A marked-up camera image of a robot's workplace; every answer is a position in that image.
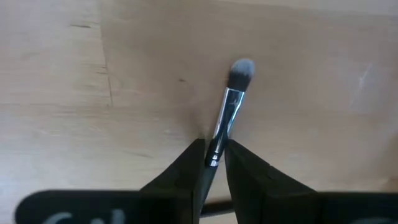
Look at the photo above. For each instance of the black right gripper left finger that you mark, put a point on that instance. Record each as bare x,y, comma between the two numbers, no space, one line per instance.
174,199

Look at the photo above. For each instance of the flat-head black makeup brush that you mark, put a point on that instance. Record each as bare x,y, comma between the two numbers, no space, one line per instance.
230,105

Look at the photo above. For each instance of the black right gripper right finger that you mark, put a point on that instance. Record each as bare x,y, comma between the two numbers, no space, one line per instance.
264,199

